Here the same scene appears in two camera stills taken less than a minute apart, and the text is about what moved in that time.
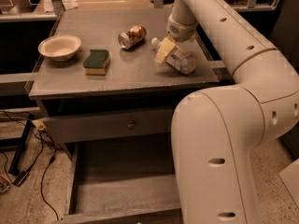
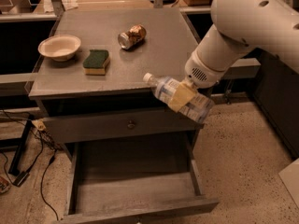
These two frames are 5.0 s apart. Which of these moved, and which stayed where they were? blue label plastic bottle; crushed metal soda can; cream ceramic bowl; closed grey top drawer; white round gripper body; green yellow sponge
Moved: white round gripper body; blue label plastic bottle
Stayed: cream ceramic bowl; green yellow sponge; closed grey top drawer; crushed metal soda can
